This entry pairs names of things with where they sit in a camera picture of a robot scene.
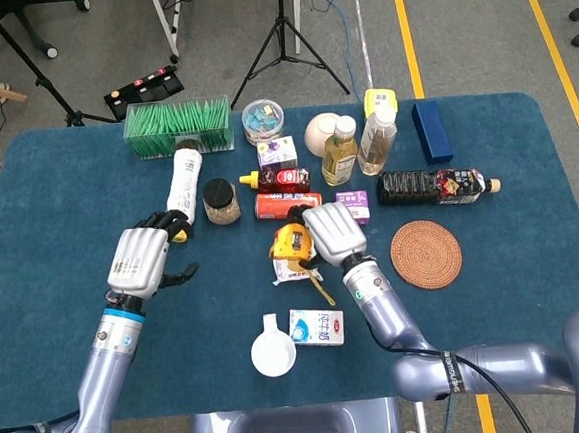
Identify orange red can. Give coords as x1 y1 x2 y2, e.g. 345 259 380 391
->
253 188 325 223

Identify round woven coaster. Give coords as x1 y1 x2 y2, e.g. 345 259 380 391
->
387 216 466 294

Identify black foot pedal board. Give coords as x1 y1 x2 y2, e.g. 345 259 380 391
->
100 63 188 123

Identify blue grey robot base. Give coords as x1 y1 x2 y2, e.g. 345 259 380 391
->
184 395 428 433

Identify black tripod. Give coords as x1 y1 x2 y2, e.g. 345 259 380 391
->
221 0 352 111

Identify white blue milk carton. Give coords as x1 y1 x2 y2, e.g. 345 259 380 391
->
286 305 347 351

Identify dark sauce bottle yellow nozzle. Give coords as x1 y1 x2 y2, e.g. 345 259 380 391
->
238 165 314 199

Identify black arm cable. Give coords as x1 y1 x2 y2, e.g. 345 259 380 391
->
0 411 82 433
367 307 536 433

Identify white plastic cup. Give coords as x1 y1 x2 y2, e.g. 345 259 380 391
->
247 311 300 380

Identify blue rectangular box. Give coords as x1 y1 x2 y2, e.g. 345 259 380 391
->
410 99 456 166

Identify clear box of green packets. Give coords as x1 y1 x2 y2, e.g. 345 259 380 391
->
119 95 237 163

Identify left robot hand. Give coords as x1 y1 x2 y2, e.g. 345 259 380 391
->
101 208 203 305

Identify blue table mat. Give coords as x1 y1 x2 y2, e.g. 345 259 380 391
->
0 84 579 432

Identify yellow lidded box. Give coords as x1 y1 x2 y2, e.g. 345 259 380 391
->
362 86 400 121

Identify glass jar black lid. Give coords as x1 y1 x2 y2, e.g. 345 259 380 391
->
200 175 243 228

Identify round clear tub of clips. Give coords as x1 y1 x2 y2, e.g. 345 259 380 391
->
239 97 287 149

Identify yellow oil bottle white cap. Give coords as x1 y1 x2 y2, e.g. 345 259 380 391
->
317 114 362 188

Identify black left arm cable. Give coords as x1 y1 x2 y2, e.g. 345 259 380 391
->
0 411 82 433

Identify blue floor cable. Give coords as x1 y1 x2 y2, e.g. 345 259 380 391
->
315 0 362 106

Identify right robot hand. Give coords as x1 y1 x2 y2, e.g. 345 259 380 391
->
286 199 371 273

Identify clear tea bottle white cap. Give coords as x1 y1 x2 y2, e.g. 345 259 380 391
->
353 105 401 178

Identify purple white drink carton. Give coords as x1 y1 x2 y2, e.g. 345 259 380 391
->
255 135 300 173

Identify dark soy sauce bottle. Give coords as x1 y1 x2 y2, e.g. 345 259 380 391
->
375 162 503 212

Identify white snack packet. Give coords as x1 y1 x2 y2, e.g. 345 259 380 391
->
271 251 325 287

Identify black office chair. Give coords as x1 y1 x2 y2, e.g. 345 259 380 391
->
0 0 95 64

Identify yellow tape measure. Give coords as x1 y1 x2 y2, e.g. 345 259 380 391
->
266 220 337 312

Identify small purple box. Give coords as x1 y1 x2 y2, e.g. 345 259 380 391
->
335 188 372 228

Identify black light stand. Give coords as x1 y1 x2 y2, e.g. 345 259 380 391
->
0 0 123 134

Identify white stand frame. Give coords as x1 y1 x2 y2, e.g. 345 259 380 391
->
146 0 193 67

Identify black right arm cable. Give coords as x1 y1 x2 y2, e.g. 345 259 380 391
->
367 307 536 433

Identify white metal post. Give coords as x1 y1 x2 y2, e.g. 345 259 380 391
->
292 0 307 55

